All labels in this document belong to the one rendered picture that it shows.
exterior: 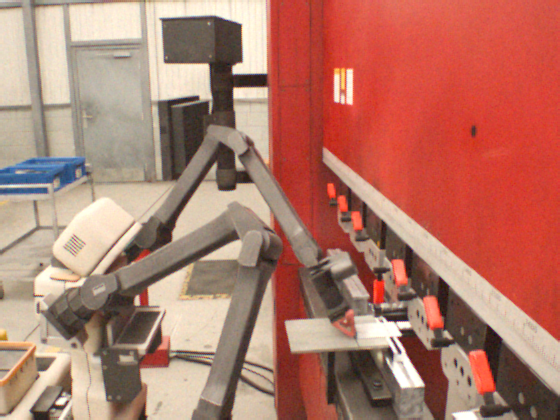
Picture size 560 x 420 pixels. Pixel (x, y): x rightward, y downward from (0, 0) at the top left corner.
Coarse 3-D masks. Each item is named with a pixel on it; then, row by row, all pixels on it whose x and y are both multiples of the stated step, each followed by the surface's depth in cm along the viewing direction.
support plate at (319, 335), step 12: (288, 324) 155; (300, 324) 155; (312, 324) 155; (324, 324) 155; (288, 336) 148; (300, 336) 148; (312, 336) 148; (324, 336) 148; (336, 336) 148; (348, 336) 147; (300, 348) 142; (312, 348) 141; (324, 348) 141; (336, 348) 142; (348, 348) 142; (360, 348) 142; (372, 348) 142
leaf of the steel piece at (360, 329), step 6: (354, 324) 154; (360, 324) 154; (366, 324) 154; (372, 324) 154; (378, 324) 154; (360, 330) 150; (366, 330) 150; (372, 330) 150; (378, 330) 150; (384, 330) 150; (360, 336) 147; (366, 336) 147; (372, 336) 147; (378, 336) 147; (384, 336) 147; (390, 336) 147
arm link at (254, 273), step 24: (264, 240) 104; (240, 264) 106; (264, 264) 111; (240, 288) 106; (264, 288) 107; (240, 312) 105; (240, 336) 104; (216, 360) 104; (240, 360) 104; (216, 384) 103; (216, 408) 101
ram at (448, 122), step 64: (384, 0) 126; (448, 0) 89; (512, 0) 68; (384, 64) 129; (448, 64) 91; (512, 64) 69; (384, 128) 132; (448, 128) 92; (512, 128) 70; (384, 192) 134; (448, 192) 93; (512, 192) 71; (512, 256) 72
